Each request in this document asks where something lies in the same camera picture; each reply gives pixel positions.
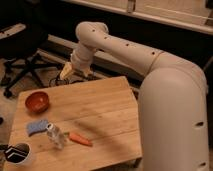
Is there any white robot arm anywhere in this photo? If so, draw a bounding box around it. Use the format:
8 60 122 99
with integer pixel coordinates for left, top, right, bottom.
60 21 210 171

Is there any blue sponge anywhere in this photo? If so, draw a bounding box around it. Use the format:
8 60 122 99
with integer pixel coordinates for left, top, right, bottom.
26 119 48 136

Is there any metal baseboard rail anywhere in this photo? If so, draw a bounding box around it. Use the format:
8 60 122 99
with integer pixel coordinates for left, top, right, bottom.
38 35 143 89

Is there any red bowl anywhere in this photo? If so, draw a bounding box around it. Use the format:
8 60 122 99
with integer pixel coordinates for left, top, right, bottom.
25 91 49 113

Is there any black office chair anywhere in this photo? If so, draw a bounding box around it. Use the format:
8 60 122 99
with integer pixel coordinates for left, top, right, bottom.
0 0 62 98

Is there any clear plastic bottle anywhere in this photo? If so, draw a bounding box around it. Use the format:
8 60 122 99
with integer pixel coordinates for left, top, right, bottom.
46 123 66 150

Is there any black and white mug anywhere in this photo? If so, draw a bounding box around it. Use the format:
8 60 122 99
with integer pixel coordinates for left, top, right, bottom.
4 143 35 166

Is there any orange carrot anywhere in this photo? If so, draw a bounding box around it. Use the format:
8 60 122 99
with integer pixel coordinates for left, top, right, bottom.
65 132 93 147

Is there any wooden table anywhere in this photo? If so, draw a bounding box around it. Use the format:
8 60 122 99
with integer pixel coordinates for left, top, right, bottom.
4 77 142 171

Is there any black coiled cable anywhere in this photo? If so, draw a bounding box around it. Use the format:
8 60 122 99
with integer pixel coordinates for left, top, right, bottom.
48 69 88 88

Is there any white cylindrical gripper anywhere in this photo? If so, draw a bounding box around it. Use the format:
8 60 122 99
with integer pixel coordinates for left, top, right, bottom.
60 45 96 80

